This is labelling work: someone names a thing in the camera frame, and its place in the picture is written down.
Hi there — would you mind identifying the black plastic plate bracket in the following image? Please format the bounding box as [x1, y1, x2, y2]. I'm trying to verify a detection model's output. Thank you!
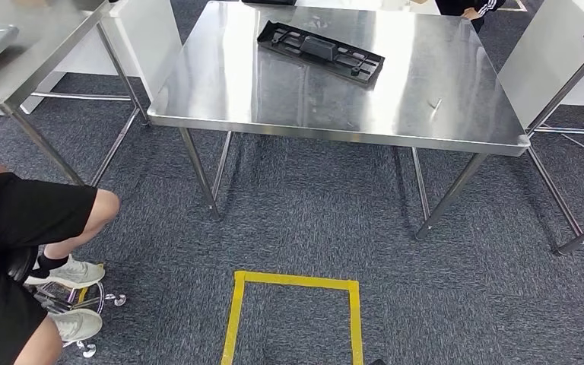
[256, 20, 386, 84]

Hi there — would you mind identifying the yellow floor tape square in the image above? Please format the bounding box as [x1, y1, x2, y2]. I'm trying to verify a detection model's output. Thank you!
[76, 262, 105, 304]
[220, 270, 364, 365]

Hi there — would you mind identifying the white panel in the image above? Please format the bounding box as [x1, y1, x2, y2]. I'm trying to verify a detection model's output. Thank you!
[20, 0, 183, 114]
[497, 0, 584, 129]

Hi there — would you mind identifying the person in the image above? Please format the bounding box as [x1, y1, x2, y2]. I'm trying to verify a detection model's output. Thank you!
[0, 153, 122, 365]
[435, 0, 507, 33]

